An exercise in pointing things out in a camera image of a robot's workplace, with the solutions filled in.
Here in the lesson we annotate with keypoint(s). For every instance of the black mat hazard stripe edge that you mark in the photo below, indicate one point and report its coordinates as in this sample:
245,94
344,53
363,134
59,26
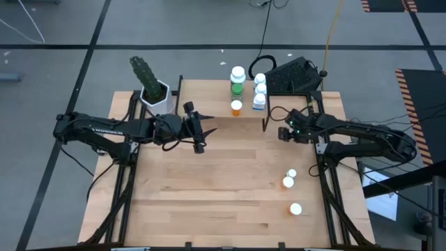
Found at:
428,104
386,5

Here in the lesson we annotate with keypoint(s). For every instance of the green cactus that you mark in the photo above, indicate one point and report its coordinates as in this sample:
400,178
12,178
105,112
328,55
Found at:
146,75

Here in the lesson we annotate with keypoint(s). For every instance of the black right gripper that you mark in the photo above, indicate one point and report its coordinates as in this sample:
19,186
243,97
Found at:
301,127

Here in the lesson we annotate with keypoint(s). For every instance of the white sheet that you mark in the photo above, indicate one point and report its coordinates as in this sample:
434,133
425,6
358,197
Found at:
381,202

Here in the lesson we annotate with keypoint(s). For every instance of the wooden shelf black metal frame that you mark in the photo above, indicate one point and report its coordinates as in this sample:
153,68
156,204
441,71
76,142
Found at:
209,97

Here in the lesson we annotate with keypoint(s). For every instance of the black perforated computer box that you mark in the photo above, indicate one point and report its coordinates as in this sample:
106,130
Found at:
292,75

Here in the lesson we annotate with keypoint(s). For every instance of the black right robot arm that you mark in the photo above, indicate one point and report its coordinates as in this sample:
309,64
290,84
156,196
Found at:
366,134

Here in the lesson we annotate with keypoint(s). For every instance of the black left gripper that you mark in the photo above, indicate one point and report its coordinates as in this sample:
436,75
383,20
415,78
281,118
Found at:
190,129

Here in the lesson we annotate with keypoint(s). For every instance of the white hexagonal plant pot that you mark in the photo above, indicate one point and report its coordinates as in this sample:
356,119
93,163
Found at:
163,106

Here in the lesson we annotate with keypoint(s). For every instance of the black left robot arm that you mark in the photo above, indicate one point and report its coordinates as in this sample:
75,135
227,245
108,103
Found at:
104,129

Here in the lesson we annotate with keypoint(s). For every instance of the small white bottle black label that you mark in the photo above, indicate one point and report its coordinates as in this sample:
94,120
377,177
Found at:
292,173

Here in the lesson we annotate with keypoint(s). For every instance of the white bottle blue label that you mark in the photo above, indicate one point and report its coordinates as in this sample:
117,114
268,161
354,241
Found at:
259,99
261,88
260,78

